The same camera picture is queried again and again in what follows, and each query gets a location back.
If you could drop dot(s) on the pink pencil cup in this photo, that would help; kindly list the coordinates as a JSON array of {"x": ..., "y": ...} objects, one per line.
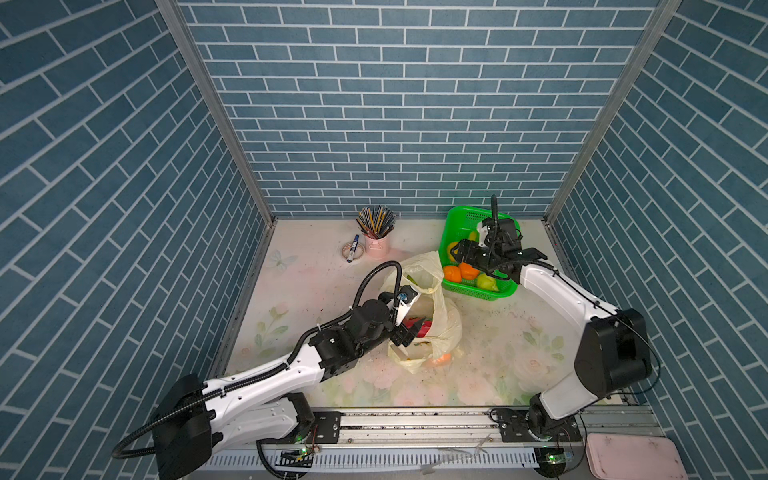
[{"x": 377, "y": 248}]

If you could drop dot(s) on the orange fruit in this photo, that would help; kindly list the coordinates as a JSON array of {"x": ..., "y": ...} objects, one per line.
[
  {"x": 452, "y": 273},
  {"x": 468, "y": 272}
]

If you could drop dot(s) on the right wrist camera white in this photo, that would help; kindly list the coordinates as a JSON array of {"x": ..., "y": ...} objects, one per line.
[{"x": 484, "y": 228}]

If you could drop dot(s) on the yellow apple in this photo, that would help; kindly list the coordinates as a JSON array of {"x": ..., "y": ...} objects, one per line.
[{"x": 449, "y": 251}]

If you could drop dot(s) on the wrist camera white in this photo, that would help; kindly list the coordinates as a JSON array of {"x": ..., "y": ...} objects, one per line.
[
  {"x": 403, "y": 302},
  {"x": 484, "y": 228}
]

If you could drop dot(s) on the green pear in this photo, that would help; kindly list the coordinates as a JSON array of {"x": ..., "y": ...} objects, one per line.
[{"x": 486, "y": 283}]

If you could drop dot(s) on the green plastic basket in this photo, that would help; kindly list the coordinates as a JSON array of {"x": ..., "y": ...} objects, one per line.
[{"x": 461, "y": 224}]

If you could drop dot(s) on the red dragon fruit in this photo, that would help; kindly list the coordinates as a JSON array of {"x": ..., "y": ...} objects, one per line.
[{"x": 423, "y": 324}]

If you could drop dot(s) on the yellow printed plastic bag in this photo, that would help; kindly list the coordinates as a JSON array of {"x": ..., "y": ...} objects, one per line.
[{"x": 442, "y": 328}]

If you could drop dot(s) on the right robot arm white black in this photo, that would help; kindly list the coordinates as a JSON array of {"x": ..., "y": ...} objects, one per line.
[{"x": 613, "y": 352}]

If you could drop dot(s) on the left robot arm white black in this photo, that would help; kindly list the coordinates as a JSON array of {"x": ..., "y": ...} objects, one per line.
[{"x": 258, "y": 390}]

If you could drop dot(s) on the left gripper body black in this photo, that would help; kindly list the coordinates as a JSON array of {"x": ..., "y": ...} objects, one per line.
[{"x": 400, "y": 335}]

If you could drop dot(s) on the blue marker pen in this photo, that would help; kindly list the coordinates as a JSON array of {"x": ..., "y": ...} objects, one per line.
[{"x": 352, "y": 249}]

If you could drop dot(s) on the bundle of coloured pencils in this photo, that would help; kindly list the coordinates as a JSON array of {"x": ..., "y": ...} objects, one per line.
[{"x": 376, "y": 222}]

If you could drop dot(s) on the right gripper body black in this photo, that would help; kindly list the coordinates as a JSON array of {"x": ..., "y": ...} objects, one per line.
[{"x": 485, "y": 259}]

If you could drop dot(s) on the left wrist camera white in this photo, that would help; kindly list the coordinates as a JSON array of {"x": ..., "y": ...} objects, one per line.
[{"x": 403, "y": 302}]

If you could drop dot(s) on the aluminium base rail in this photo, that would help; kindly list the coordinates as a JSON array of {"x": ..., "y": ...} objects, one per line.
[{"x": 352, "y": 440}]

